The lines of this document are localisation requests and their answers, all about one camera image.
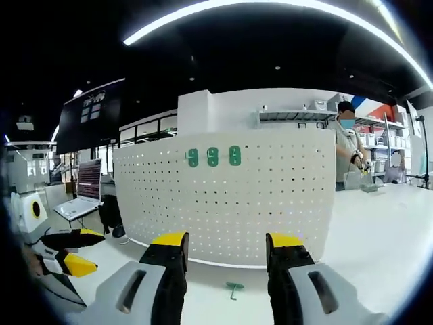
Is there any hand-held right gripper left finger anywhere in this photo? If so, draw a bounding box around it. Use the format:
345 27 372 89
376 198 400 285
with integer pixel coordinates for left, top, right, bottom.
86 231 189 325

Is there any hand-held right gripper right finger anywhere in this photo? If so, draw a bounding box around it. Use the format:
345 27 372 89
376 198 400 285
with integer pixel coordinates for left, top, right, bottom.
265 232 386 325

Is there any white pegboard mounting plate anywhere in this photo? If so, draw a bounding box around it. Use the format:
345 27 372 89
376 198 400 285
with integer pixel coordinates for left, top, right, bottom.
112 129 336 271

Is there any open laptop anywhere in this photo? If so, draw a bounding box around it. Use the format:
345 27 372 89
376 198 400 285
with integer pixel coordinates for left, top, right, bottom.
53 158 104 221

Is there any ceiling projector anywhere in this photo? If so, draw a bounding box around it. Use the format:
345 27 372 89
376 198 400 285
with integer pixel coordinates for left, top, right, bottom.
16 114 35 131

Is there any clear plastic container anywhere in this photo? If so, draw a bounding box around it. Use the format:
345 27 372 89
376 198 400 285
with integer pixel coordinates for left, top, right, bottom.
360 181 386 194

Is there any metal shelf rack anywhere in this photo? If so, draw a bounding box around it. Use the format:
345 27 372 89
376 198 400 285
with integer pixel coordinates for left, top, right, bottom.
258 100 412 177

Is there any black tripod stand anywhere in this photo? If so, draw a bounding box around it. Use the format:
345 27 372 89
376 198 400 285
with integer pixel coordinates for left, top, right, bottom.
405 114 433 189

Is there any ceiling light strip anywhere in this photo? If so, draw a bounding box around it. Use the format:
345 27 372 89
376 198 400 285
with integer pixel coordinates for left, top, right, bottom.
122 0 433 85

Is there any dark wall display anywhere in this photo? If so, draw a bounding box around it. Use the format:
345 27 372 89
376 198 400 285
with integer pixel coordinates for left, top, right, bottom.
55 78 126 155

